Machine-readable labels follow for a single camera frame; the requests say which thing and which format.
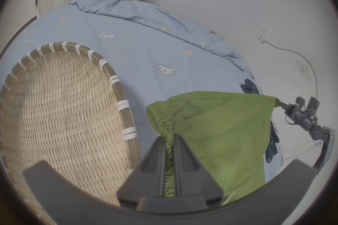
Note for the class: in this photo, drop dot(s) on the pale blue quilt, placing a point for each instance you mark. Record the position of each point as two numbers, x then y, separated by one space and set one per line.
158 17

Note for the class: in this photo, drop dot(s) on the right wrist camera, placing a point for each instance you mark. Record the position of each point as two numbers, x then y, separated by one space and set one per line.
311 105

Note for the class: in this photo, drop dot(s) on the green shorts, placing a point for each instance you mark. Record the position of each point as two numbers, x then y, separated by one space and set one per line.
224 134

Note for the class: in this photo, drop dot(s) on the bed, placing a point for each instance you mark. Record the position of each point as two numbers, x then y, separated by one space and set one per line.
147 42

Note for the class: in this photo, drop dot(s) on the round woven basket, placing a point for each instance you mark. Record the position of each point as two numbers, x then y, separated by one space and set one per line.
60 118

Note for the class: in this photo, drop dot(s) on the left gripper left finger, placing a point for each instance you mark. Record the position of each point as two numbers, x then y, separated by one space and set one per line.
147 176

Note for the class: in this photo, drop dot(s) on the dark blue garment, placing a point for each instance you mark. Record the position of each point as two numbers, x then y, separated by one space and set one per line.
250 86

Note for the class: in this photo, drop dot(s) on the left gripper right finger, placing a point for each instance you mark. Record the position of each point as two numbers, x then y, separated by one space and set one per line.
190 176

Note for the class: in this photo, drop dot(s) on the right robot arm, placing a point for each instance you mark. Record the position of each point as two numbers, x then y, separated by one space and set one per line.
318 130

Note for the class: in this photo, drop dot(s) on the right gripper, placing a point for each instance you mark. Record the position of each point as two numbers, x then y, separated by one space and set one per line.
297 114

